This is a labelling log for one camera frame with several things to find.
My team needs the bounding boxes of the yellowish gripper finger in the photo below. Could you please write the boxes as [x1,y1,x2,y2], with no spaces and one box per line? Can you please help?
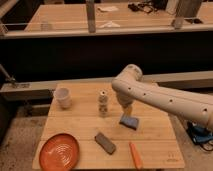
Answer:
[123,105,133,116]

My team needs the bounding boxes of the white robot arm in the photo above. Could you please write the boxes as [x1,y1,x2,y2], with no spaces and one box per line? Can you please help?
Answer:
[112,64,213,132]

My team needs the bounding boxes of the blue sponge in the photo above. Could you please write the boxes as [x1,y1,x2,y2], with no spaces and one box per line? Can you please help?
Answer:
[119,115,139,130]

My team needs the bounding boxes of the grey rectangular block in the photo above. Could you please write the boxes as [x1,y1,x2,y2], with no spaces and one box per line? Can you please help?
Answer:
[95,132,116,155]

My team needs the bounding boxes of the orange carrot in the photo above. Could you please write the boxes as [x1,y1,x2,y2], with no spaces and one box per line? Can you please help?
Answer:
[129,142,142,169]

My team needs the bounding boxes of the white plastic cup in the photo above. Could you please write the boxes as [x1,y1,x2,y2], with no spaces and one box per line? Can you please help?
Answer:
[53,88,71,109]

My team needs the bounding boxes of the orange plate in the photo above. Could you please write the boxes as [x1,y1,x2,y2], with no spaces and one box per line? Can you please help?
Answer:
[39,133,80,171]

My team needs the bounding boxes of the white crumpled cloth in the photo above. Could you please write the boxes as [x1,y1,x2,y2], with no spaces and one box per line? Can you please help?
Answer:
[99,21,121,28]

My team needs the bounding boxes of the white paper sheet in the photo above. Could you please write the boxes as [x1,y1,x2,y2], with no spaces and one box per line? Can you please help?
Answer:
[97,6,119,12]

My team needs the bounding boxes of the black cables on back table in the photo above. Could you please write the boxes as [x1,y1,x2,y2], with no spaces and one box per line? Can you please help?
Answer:
[127,0,162,14]

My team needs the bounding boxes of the grey metal post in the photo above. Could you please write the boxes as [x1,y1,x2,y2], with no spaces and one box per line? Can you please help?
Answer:
[171,0,203,29]
[86,0,96,33]

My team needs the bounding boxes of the grey metal post right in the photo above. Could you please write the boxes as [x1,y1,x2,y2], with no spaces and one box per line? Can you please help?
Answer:
[171,0,203,29]

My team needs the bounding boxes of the metal clamp bracket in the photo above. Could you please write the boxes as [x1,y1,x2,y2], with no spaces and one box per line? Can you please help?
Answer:
[0,63,31,90]

